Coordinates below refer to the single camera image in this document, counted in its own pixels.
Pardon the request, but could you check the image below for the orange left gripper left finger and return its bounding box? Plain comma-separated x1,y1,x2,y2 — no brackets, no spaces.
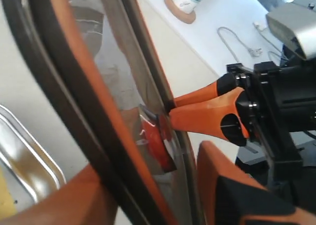
0,165,118,225

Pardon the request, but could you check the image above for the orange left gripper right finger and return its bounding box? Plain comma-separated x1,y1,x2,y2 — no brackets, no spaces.
197,141,316,225

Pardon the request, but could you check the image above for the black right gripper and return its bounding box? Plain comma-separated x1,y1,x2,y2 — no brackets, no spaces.
169,62,316,166

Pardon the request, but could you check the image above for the dark transparent lunch box lid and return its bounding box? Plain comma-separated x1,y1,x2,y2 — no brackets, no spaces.
2,0,205,225

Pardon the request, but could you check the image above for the steel two-compartment lunch box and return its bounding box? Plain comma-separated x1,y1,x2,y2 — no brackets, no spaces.
0,106,67,212

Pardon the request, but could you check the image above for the grey power cable with plug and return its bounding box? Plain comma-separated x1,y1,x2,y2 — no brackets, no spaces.
217,26,263,63

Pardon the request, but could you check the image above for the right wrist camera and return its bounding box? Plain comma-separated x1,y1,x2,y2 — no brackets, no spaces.
266,2,316,61

